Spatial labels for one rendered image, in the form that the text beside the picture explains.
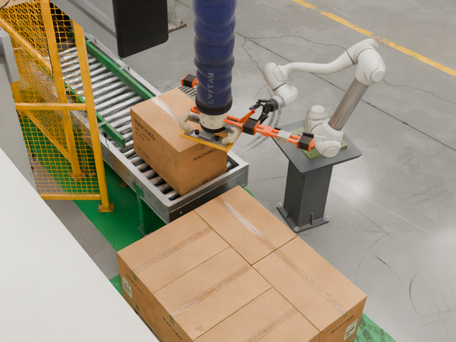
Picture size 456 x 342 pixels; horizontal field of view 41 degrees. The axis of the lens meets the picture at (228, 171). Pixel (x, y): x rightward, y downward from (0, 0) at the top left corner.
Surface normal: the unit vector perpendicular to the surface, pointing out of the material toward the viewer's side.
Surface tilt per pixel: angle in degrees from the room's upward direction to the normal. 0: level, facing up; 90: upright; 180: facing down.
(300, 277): 0
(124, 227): 0
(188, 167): 90
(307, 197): 90
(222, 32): 72
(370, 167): 0
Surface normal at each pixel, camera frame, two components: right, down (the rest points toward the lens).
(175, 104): 0.03, -0.73
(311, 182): 0.42, 0.62
